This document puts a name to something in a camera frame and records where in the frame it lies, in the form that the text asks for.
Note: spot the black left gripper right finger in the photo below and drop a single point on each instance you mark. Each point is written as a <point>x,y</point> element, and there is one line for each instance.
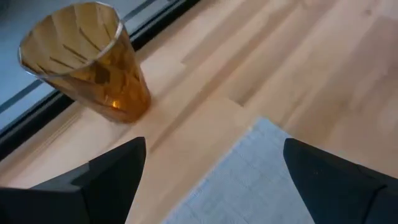
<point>335,189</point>

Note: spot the light grey woven placemat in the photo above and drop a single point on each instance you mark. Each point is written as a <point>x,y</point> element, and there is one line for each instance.
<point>245,183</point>

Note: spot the black aluminium table edge frame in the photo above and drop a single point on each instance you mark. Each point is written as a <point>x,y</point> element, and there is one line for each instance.
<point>40,115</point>

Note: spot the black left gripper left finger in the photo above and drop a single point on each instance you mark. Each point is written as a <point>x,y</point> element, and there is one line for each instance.
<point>102,186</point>

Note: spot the amber translucent plastic cup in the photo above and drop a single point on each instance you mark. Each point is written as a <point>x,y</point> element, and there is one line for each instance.
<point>118,84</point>

